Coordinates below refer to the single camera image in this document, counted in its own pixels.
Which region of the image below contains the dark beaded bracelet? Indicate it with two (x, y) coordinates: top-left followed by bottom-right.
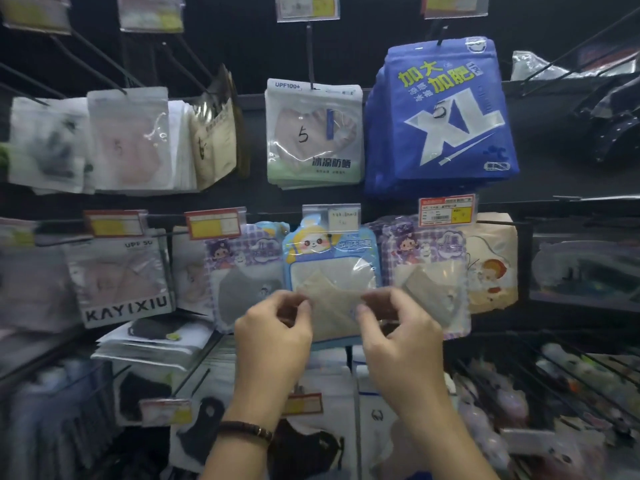
(217, 420), (275, 445)

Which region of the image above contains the grey packet pink mask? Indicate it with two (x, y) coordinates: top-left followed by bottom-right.
(65, 237), (176, 329)

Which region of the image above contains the crumpled clear packet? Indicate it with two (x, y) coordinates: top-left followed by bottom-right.
(511, 49), (640, 81)

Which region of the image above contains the stack of mask packets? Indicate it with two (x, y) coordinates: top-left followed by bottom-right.
(91, 314), (216, 371)

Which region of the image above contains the clear packet purple trim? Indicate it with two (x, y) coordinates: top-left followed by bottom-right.
(529, 234), (640, 313)

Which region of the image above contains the pale green mask packet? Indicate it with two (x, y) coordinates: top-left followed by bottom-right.
(265, 78), (365, 191)

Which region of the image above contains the clear holder yellow paper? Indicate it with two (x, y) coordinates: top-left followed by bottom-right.
(421, 0), (491, 19)

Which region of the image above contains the purple checked packet cream mask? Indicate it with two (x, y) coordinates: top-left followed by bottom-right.
(379, 217), (472, 341)

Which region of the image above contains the row of translucent mask packets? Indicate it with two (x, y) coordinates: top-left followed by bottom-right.
(0, 359), (121, 480)

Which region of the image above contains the person's left forearm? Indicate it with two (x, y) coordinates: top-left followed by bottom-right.
(199, 429), (273, 480)

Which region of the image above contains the glossy packet pink mask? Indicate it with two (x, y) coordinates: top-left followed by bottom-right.
(87, 87), (199, 193)

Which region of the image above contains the navy dotted headband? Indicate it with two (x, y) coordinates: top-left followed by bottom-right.
(589, 114), (640, 163)

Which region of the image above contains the black mask packet pale arc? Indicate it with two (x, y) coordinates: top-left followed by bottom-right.
(267, 367), (359, 480)

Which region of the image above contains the cream line-drawing mask packet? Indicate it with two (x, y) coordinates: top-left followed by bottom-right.
(189, 64), (251, 191)

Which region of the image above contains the white price tag with barcode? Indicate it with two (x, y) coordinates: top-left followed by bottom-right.
(419, 194), (479, 228)

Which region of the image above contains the white packet beige mask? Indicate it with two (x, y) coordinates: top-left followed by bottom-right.
(171, 227), (213, 315)

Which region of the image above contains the clear packet pink mask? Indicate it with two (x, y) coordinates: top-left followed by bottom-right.
(0, 244), (81, 333)

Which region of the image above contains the cream cartoon girl packet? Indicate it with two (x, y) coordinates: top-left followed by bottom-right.
(462, 212), (519, 315)

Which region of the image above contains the blue cartoon packet cream mask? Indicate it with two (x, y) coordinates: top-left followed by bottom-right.
(282, 214), (383, 351)

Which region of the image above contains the dark blue mask packet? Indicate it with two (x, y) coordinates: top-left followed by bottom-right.
(363, 37), (520, 198)

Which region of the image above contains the person's left hand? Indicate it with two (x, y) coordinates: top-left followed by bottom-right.
(233, 289), (315, 429)

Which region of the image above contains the clear holder white paper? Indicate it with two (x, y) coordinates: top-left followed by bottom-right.
(302, 203), (362, 235)

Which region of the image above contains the person's right hand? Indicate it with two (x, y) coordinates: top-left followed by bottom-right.
(355, 286), (452, 423)

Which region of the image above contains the white red price tag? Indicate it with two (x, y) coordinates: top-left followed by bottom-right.
(139, 398), (193, 427)

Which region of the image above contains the purple checked packet grey mask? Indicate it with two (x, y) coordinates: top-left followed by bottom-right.
(205, 224), (289, 335)

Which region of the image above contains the red yellow price tag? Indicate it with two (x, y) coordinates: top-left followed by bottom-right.
(83, 209), (149, 239)
(185, 208), (249, 241)
(0, 0), (72, 35)
(282, 393), (323, 417)

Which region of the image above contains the white packet grey mask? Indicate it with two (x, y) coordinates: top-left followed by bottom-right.
(7, 97), (96, 195)

